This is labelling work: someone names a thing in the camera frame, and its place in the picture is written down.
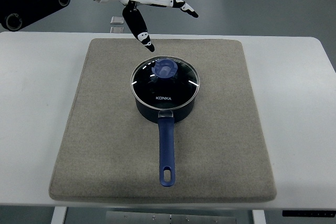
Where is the glass pot lid blue knob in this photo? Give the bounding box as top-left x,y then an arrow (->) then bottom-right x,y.
130,56 -> 200,109

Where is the upper metal floor plate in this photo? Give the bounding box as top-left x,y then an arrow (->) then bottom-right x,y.
110,16 -> 124,25

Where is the metal floor plate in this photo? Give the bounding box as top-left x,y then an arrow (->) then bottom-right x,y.
110,16 -> 124,25
110,26 -> 124,34

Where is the lower metal floor plate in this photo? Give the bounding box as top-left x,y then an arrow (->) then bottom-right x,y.
110,26 -> 124,34

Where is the beige felt mat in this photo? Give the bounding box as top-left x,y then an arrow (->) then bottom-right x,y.
49,39 -> 277,204

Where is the metal table crossbar plate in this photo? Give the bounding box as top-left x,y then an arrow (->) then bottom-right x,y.
106,211 -> 237,224

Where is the white left table leg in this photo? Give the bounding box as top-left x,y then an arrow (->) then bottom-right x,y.
51,207 -> 67,224

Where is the white table leg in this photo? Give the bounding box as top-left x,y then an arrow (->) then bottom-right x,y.
252,210 -> 267,224
51,207 -> 67,224

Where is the white right table leg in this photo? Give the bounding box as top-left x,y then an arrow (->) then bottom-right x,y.
252,210 -> 267,224

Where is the black table control panel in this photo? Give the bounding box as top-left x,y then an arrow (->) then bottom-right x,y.
282,210 -> 335,218

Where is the dark saucepan with blue handle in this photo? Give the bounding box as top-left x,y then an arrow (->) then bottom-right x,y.
134,96 -> 195,187

